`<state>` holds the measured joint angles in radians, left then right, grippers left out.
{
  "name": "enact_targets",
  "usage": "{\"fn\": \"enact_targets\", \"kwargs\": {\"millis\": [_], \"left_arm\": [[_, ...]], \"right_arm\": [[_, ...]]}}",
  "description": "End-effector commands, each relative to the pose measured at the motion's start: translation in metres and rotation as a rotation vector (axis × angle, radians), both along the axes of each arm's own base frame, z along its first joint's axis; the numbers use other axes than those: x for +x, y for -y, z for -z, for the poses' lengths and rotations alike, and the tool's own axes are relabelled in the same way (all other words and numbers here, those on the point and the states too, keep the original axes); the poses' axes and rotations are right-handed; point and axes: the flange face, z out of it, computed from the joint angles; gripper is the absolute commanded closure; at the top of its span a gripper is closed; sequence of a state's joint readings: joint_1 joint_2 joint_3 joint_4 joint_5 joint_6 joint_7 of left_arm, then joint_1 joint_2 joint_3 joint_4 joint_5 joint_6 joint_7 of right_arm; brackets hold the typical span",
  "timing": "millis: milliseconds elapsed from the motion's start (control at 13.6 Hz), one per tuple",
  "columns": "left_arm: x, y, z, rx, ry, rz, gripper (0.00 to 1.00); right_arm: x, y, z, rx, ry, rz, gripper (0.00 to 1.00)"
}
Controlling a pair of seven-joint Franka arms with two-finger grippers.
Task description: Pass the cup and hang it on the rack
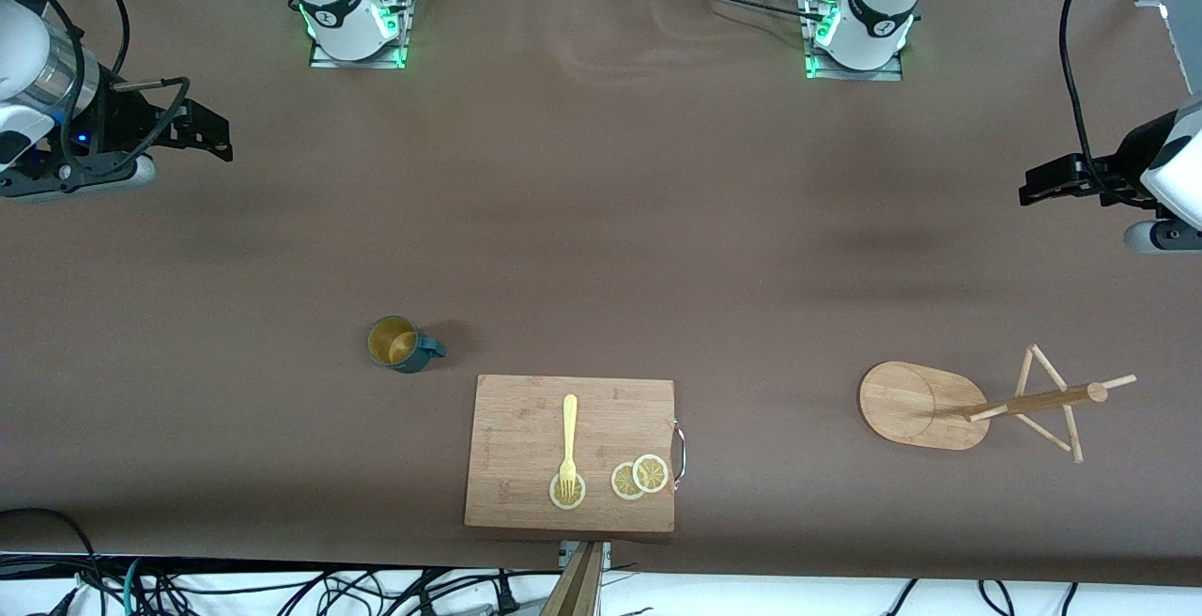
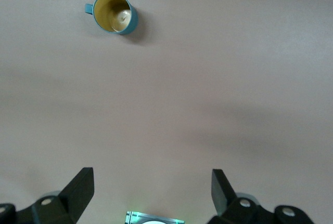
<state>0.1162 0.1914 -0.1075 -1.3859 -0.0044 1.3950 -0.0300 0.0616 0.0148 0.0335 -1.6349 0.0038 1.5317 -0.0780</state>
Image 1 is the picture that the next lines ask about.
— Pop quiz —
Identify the teal mug with yellow inside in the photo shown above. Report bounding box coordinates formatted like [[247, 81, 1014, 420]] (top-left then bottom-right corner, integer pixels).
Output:
[[367, 316, 448, 375]]

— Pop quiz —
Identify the wooden mug rack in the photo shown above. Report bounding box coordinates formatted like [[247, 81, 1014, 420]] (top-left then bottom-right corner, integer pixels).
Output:
[[858, 344, 1138, 465]]

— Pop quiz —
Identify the bamboo cutting board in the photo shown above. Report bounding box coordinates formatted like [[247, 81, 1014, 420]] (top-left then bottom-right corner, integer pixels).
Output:
[[464, 374, 687, 533]]

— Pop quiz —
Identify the yellow plastic fork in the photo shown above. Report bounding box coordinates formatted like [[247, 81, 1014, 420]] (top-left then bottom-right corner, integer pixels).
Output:
[[558, 394, 579, 499]]

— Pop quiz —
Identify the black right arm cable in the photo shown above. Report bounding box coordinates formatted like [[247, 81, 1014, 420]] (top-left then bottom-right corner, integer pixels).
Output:
[[38, 0, 191, 176]]

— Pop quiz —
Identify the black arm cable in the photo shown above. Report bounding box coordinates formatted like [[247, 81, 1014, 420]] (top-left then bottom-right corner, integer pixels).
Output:
[[1059, 0, 1118, 194], [38, 0, 191, 176]]

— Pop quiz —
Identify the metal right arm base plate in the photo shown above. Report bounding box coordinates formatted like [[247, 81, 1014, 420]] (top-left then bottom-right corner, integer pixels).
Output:
[[308, 0, 416, 70]]

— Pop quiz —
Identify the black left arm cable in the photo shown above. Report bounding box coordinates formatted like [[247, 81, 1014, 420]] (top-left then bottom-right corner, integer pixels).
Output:
[[1059, 0, 1118, 194]]

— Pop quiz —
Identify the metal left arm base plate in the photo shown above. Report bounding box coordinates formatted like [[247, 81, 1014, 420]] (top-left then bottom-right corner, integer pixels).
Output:
[[804, 0, 905, 82]]

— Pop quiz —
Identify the black looped cable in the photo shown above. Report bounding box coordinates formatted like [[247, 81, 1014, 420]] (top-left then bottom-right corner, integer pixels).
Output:
[[0, 507, 106, 616]]

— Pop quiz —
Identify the metal bracket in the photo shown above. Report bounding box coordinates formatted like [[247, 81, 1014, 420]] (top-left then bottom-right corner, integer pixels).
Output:
[[559, 541, 612, 570]]

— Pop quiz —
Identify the wooden post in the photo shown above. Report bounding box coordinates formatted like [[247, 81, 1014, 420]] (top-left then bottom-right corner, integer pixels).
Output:
[[540, 541, 604, 616]]

